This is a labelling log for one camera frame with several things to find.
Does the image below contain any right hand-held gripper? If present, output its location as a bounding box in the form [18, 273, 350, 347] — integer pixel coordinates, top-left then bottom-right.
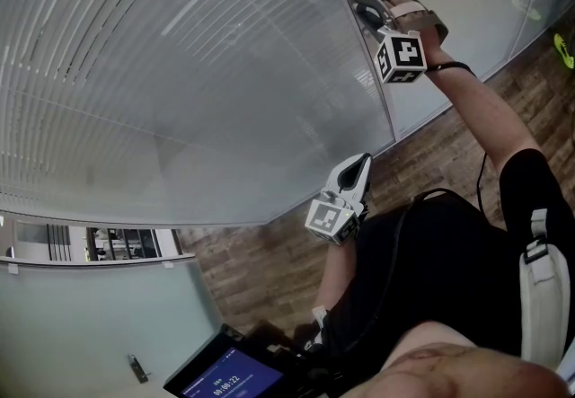
[354, 0, 449, 84]

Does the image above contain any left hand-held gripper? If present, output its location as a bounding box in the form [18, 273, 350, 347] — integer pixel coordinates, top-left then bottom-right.
[305, 153, 373, 246]

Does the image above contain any person's left forearm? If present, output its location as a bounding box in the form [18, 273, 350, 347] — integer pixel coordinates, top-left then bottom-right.
[314, 241, 358, 310]

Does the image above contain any person's right forearm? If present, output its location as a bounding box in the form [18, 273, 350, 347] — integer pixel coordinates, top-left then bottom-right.
[424, 63, 540, 172]

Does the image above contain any person's right hand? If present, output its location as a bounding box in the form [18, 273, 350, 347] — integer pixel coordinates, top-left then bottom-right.
[386, 0, 444, 65]

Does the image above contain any black wristband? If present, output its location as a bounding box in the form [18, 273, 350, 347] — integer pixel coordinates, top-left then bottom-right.
[426, 61, 477, 78]

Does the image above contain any person's black shirt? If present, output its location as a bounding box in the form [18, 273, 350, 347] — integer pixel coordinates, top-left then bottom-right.
[321, 147, 575, 393]

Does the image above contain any person's face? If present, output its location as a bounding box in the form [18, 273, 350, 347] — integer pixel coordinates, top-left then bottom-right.
[339, 320, 570, 398]

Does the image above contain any black tablet with blue screen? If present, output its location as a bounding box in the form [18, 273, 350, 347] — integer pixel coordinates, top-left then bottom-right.
[163, 323, 315, 398]

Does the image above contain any black framed window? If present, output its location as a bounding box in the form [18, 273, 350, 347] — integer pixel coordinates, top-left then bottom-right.
[84, 227, 163, 261]

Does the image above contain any black metal railing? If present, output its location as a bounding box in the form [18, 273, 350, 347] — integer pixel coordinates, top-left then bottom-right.
[47, 224, 72, 261]

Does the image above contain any frosted glass door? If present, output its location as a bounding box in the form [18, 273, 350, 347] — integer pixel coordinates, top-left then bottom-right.
[0, 254, 221, 398]

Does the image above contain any metal window frame post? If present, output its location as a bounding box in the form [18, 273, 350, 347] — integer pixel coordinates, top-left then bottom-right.
[314, 0, 401, 144]

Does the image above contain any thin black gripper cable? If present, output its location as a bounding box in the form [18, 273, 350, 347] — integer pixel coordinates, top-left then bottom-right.
[475, 152, 490, 213]

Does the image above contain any grey backpack strap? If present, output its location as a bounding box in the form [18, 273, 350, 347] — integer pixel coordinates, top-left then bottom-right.
[519, 207, 571, 368]

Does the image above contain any metal door handle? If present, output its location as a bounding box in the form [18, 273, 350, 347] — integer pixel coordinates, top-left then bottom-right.
[127, 353, 152, 384]

